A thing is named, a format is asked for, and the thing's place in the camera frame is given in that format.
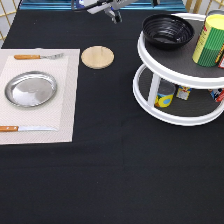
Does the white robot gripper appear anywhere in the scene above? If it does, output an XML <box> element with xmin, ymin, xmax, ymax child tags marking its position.
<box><xmin>88</xmin><ymin>0</ymin><xmax>134</xmax><ymax>24</ymax></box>

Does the black ribbed bowl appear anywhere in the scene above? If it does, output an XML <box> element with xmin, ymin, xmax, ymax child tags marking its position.
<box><xmin>142</xmin><ymin>14</ymin><xmax>195</xmax><ymax>50</ymax></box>

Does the white two-tier lazy Susan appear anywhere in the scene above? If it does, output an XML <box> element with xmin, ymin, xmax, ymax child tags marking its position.
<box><xmin>133</xmin><ymin>13</ymin><xmax>224</xmax><ymax>126</ymax></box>

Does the round silver metal plate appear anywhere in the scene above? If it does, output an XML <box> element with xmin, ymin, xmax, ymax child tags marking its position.
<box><xmin>4</xmin><ymin>71</ymin><xmax>57</xmax><ymax>108</ymax></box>

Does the round wooden coaster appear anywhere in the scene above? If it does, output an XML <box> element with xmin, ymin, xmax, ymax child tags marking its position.
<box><xmin>81</xmin><ymin>46</ymin><xmax>114</xmax><ymax>69</ymax></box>

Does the blue yellow can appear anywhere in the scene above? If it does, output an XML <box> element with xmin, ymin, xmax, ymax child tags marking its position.
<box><xmin>155</xmin><ymin>80</ymin><xmax>176</xmax><ymax>108</ymax></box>

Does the yellow green cylindrical can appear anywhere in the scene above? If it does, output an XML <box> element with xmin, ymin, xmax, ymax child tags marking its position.
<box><xmin>192</xmin><ymin>14</ymin><xmax>224</xmax><ymax>67</ymax></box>

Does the beige woven placemat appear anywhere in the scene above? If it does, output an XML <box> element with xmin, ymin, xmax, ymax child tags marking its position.
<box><xmin>0</xmin><ymin>49</ymin><xmax>80</xmax><ymax>145</ymax></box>

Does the red raisins box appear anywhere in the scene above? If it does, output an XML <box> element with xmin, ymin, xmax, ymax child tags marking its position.
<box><xmin>215</xmin><ymin>44</ymin><xmax>224</xmax><ymax>68</ymax></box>

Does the red box lower shelf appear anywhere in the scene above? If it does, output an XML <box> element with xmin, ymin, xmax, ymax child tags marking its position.
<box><xmin>209</xmin><ymin>88</ymin><xmax>224</xmax><ymax>102</ymax></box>

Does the wooden handled fork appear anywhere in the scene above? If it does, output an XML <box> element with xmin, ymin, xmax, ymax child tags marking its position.
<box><xmin>14</xmin><ymin>53</ymin><xmax>64</xmax><ymax>60</ymax></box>

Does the wooden handled knife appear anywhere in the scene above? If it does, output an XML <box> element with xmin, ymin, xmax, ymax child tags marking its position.
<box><xmin>0</xmin><ymin>126</ymin><xmax>57</xmax><ymax>132</ymax></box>

